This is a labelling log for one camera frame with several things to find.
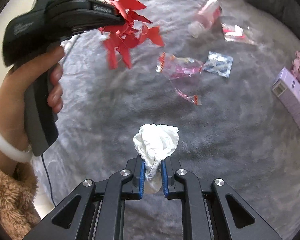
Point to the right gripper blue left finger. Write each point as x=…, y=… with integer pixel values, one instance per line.
x=94, y=210

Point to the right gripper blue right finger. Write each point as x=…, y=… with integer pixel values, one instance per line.
x=211, y=209

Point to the red paper scraps pile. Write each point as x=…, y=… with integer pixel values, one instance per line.
x=132, y=33

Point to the white tissue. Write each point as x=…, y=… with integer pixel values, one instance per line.
x=154, y=143

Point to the small pink-label plastic bottle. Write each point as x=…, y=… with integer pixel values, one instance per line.
x=205, y=18

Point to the clear red-white plastic wrapper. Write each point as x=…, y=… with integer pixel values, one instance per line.
x=235, y=33

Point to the person's left hand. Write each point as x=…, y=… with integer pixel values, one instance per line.
x=13, y=88

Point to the brown fuzzy left sleeve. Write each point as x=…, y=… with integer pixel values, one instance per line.
x=17, y=212

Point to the small torn red wrapper piece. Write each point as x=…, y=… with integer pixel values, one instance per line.
x=195, y=99

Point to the clear pink candy wrapper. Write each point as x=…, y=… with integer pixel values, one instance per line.
x=173, y=67

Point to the grey plush bed blanket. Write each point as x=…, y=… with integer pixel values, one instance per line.
x=241, y=132

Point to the purple cardboard box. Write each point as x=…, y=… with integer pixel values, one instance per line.
x=287, y=90

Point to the blue-white sachet packet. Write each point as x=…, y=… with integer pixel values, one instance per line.
x=218, y=64

